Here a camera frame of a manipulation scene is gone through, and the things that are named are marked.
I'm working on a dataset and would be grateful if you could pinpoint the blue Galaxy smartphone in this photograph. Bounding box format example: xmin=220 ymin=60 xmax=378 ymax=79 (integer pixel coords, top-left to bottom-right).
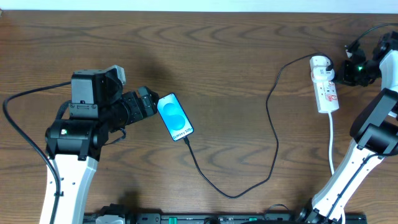
xmin=157 ymin=93 xmax=194 ymax=141

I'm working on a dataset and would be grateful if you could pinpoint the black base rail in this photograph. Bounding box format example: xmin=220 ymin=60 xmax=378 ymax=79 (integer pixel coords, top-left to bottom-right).
xmin=83 ymin=203 xmax=367 ymax=224

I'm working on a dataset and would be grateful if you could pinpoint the black USB charging cable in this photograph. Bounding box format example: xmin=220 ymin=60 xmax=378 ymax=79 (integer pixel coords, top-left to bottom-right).
xmin=182 ymin=52 xmax=335 ymax=199

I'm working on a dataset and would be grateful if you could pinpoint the white power strip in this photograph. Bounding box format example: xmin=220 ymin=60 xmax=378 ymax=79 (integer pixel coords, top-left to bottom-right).
xmin=310 ymin=55 xmax=339 ymax=114

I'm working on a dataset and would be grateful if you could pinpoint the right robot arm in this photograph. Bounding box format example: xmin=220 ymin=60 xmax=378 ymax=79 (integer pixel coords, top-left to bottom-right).
xmin=295 ymin=31 xmax=397 ymax=223

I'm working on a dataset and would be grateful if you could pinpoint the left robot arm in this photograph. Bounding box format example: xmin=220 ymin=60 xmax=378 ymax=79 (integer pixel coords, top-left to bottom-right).
xmin=40 ymin=65 xmax=159 ymax=223

